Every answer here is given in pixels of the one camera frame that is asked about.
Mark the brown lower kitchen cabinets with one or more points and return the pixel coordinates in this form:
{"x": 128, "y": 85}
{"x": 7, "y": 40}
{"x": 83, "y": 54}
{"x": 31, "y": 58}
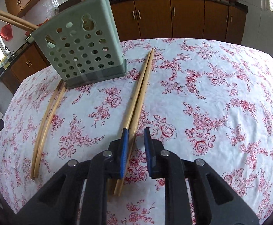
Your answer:
{"x": 82, "y": 43}

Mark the red plastic bag hanging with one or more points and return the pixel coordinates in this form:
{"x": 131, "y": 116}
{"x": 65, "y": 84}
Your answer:
{"x": 6, "y": 32}

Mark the green perforated utensil holder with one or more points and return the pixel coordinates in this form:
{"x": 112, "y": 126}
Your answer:
{"x": 82, "y": 44}

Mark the dark cutting board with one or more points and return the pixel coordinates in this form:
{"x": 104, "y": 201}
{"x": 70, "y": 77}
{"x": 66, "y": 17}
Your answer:
{"x": 67, "y": 4}

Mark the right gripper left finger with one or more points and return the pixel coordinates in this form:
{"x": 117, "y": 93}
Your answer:
{"x": 77, "y": 192}

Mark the floral white pink tablecloth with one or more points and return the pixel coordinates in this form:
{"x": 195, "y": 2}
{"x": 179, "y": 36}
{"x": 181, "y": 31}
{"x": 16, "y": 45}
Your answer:
{"x": 205, "y": 99}

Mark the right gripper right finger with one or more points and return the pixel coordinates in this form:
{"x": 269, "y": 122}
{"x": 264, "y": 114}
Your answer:
{"x": 194, "y": 189}

